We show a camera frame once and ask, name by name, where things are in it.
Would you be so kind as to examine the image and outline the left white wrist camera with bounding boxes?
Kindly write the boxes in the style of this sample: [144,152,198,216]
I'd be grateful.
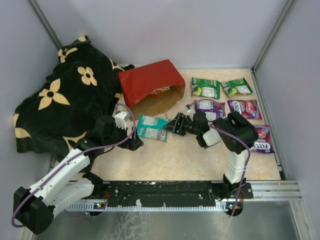
[114,111,131,130]

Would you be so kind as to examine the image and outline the green candy bag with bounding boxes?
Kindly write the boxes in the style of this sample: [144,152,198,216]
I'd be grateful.
[220,77,253,98]
[191,77,221,100]

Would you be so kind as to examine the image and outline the snack packs in bag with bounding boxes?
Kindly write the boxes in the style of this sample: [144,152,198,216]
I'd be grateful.
[149,86,170,99]

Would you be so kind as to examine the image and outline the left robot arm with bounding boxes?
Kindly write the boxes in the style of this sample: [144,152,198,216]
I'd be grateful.
[11,110,143,235]

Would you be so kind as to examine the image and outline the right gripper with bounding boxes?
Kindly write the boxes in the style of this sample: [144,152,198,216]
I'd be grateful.
[162,112,200,137]

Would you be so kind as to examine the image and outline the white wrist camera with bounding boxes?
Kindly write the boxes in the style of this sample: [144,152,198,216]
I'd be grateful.
[185,104,196,120]
[114,111,131,130]

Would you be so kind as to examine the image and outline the red paper bag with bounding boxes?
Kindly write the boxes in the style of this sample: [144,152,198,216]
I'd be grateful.
[118,59,186,119]

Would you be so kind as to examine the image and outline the white cable duct strip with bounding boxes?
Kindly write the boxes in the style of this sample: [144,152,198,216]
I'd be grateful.
[64,201,245,213]

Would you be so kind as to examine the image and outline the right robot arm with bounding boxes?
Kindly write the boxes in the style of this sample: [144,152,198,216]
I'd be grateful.
[163,111,258,201]

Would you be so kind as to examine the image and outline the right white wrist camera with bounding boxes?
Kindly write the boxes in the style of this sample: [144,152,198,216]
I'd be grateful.
[185,104,196,120]

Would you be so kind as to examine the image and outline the teal mint candy bag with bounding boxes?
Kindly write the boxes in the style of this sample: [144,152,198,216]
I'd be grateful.
[137,115,170,143]

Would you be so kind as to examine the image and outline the black floral blanket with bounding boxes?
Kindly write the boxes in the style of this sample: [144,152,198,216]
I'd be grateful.
[13,35,125,160]

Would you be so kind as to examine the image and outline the purple candy bag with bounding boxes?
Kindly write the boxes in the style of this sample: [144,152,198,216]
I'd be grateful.
[227,100,263,120]
[195,101,226,122]

